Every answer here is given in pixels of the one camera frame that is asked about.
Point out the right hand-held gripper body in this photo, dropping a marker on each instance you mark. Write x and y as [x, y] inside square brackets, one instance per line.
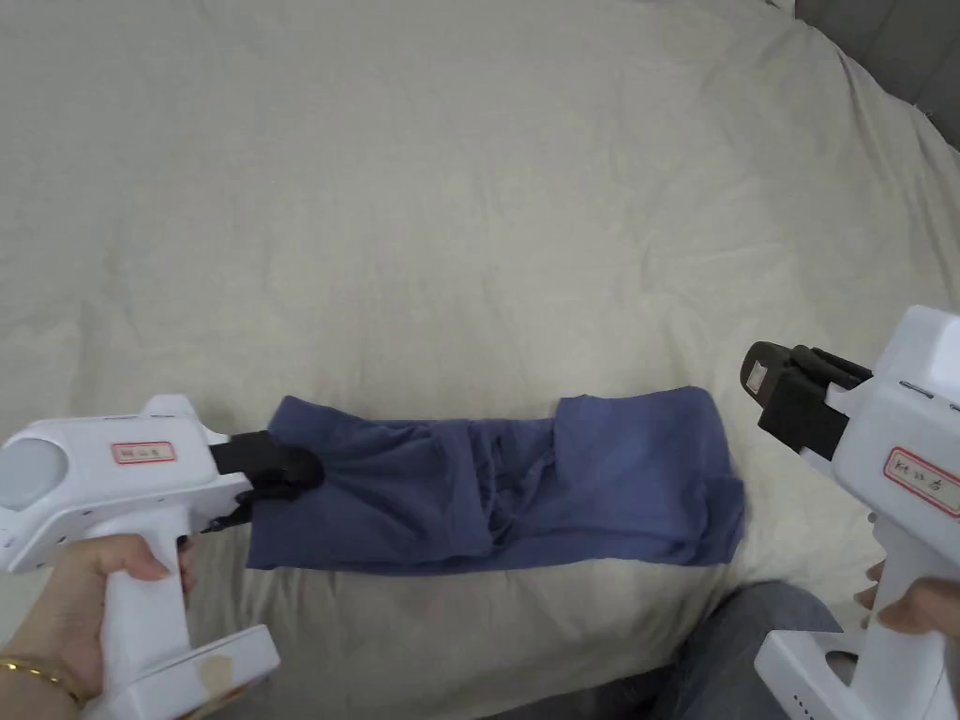
[907, 450]

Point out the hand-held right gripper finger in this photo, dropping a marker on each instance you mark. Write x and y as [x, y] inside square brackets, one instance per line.
[791, 405]
[832, 367]

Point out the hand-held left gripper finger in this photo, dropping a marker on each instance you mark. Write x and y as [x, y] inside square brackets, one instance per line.
[264, 501]
[298, 466]

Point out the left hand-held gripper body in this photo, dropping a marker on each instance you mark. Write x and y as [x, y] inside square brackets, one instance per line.
[97, 480]

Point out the blue shirt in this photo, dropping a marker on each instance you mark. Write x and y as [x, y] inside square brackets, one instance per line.
[525, 487]

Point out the person's left forearm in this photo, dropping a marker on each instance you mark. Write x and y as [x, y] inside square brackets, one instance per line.
[22, 694]

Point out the person's left hand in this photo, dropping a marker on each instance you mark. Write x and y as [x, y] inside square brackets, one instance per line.
[64, 615]

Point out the person's right hand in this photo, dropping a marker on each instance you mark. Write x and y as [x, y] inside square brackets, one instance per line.
[919, 604]

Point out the person's legs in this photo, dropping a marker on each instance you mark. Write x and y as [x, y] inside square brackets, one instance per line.
[742, 660]

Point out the bed with beige sheet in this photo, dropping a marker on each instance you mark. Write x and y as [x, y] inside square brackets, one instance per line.
[420, 210]

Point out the grey padded headboard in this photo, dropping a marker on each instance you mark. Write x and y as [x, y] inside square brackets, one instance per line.
[900, 52]

